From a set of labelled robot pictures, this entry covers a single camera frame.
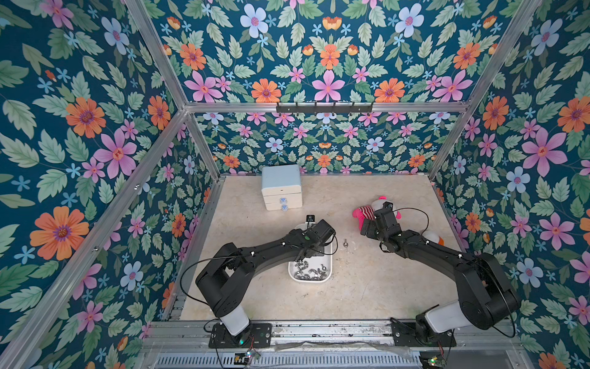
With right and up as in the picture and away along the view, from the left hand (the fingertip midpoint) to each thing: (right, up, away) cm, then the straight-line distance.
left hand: (319, 246), depth 89 cm
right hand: (+22, +8, +4) cm, 24 cm away
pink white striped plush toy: (+20, +13, +7) cm, 25 cm away
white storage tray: (-2, -8, 0) cm, 9 cm away
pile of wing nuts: (0, -10, -2) cm, 10 cm away
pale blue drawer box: (-16, +24, +7) cm, 29 cm away
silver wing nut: (+12, 0, +7) cm, 13 cm away
